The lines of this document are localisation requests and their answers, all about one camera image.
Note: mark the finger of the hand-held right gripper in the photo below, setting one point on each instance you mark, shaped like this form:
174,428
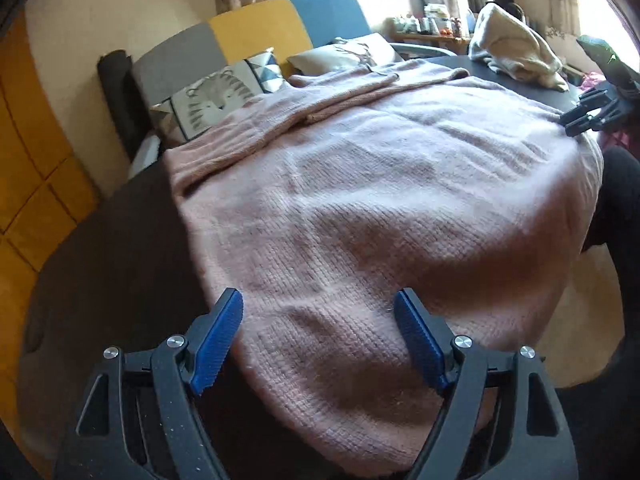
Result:
600,97
590,119

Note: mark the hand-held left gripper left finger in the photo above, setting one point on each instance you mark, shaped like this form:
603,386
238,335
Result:
217,345

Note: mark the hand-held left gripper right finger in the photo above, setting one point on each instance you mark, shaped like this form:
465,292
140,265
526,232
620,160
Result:
417,340

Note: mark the pink knitted sweater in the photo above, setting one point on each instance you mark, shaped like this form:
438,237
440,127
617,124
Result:
375,210

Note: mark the person's dark trouser leg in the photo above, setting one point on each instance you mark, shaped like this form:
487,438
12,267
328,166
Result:
620,185

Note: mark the cream knitted sweater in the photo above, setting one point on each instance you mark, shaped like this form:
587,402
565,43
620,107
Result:
515,45

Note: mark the clutter of small jars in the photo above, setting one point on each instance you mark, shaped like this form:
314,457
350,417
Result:
430,22

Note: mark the tiger print cushion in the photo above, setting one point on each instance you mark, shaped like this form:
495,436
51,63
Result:
215,95

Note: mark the deer print cushion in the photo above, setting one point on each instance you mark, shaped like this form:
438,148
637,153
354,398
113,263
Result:
345,52

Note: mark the yellow wooden wardrobe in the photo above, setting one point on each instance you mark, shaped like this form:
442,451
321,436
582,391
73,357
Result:
30,160

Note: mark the black rolled mat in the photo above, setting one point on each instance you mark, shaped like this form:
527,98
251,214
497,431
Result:
117,90

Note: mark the grey yellow blue sofa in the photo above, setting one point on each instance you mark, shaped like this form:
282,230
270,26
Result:
260,25

